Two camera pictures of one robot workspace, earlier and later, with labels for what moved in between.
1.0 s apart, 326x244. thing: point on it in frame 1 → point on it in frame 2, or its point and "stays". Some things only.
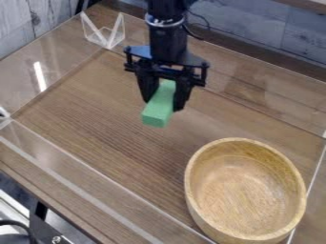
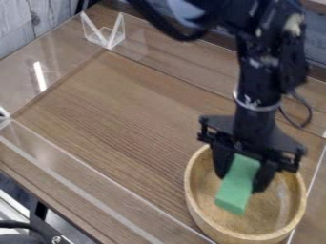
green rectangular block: x=158 y=108 → x=238 y=184
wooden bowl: x=244 y=192 stays
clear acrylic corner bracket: x=105 y=36 stays
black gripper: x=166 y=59 → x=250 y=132
